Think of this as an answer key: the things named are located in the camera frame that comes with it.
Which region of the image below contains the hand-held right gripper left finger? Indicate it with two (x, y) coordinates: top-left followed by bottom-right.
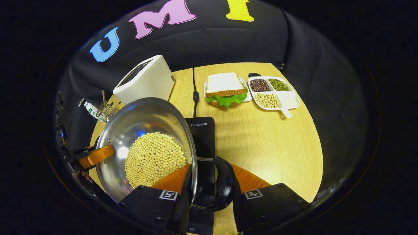
(114, 163), (194, 234)

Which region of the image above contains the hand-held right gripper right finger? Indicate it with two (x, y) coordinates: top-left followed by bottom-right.
(229, 163), (311, 233)

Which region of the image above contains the stainless steel pot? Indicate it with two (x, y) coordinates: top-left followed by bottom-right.
(95, 97), (236, 211)

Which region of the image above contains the black induction cooktop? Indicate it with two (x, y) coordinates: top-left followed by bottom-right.
(185, 117), (217, 235)

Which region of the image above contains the white drink bottle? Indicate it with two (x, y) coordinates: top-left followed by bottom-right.
(83, 101), (99, 118)

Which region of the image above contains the large soybean pile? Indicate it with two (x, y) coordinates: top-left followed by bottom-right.
(124, 132), (188, 189)

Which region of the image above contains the white toaster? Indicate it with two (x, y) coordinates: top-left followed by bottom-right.
(113, 55), (176, 105)

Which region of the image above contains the small soybean pile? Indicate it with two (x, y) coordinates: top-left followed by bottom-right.
(255, 93), (281, 109)

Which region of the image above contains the white divided dish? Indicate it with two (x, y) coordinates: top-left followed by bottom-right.
(247, 76), (301, 118)

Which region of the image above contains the lettuce sandwich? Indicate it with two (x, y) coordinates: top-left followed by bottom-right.
(205, 72), (248, 109)

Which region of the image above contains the red bean pile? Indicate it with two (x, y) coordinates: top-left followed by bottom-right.
(250, 79), (271, 92)

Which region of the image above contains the green mung bean pile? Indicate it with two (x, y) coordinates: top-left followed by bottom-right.
(268, 78), (290, 92)

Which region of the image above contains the wire mesh basket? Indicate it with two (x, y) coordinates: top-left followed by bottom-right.
(96, 102), (119, 123)

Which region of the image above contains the black power cable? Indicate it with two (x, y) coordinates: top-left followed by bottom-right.
(191, 67), (200, 118)

